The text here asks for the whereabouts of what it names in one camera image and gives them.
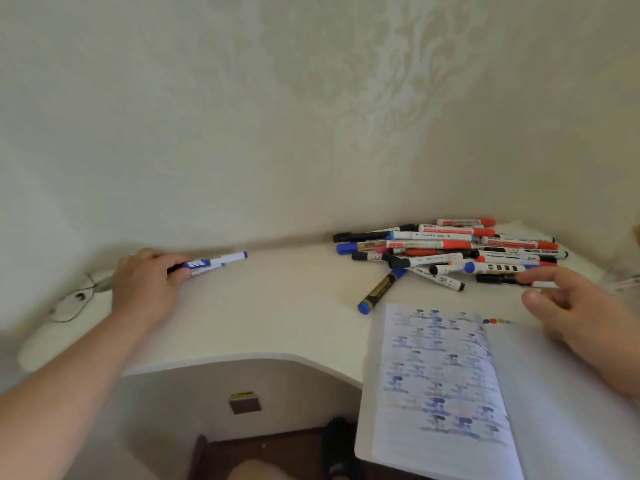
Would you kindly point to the person's leg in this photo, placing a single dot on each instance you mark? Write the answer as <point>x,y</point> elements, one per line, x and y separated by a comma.
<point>257,470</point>

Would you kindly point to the person's right thumb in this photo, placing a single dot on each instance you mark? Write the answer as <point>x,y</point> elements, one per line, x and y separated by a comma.
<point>541,304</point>

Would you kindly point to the person's left forearm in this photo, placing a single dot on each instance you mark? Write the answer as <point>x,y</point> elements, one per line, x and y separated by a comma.
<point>65,394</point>

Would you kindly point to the blue white marker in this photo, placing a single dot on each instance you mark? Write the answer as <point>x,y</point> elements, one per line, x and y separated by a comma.
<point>212,261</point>

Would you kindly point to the person's left thumb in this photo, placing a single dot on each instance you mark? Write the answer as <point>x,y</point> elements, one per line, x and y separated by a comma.
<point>180,277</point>

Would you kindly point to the dark wooden chair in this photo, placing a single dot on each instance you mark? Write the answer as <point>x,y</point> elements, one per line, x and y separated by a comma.
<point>260,457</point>

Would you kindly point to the black gold blue-capped pen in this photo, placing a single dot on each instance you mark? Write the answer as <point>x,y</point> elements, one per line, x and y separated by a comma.
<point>381,290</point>

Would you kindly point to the person's left hand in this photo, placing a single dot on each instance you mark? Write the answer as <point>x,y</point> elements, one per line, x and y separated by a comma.
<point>142,289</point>

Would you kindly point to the white pink pen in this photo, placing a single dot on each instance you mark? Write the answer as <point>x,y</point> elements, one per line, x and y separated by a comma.
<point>625,284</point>

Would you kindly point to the open scribbled notebook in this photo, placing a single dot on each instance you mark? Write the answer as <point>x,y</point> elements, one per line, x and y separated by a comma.
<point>450,394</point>

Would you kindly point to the person's right hand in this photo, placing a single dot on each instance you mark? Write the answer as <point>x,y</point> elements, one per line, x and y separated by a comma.
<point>585,324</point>

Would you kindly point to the brown block with yellow label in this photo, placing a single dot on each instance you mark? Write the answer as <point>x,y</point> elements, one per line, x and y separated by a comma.
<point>245,403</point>

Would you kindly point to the pile of assorted markers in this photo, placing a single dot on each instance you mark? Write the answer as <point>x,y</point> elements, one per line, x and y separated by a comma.
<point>450,249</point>

